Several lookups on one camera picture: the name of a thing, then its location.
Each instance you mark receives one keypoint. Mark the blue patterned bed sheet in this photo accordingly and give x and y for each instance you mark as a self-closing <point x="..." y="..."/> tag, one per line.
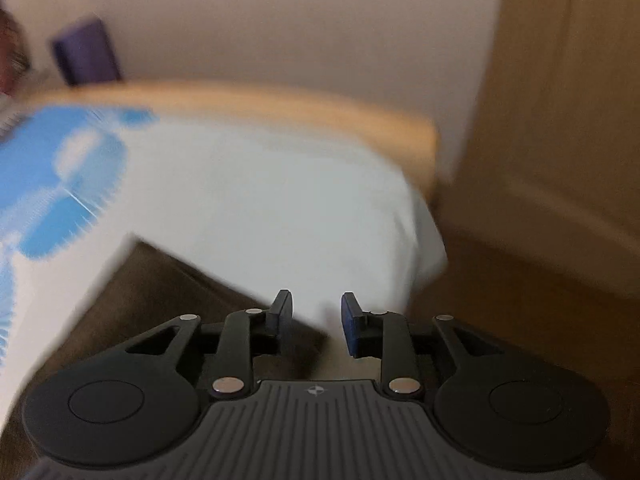
<point x="250" y="200"/>

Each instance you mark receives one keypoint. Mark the dark red cushion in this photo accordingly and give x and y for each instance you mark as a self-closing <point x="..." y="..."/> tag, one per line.
<point x="10" y="52"/>

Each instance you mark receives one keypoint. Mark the wooden wardrobe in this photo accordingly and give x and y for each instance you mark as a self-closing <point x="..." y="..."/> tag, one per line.
<point x="560" y="110"/>

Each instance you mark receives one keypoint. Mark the wooden bed frame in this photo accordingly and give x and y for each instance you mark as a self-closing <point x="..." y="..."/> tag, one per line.
<point x="300" y="105"/>

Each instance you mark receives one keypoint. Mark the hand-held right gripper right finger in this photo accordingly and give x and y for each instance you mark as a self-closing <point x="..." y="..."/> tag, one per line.
<point x="352" y="325"/>

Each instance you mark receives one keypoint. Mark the purple box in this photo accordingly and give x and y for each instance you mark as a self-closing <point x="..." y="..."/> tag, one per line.
<point x="87" y="52"/>

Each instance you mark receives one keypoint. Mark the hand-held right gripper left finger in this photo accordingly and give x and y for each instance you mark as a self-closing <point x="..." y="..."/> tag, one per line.
<point x="280" y="312"/>

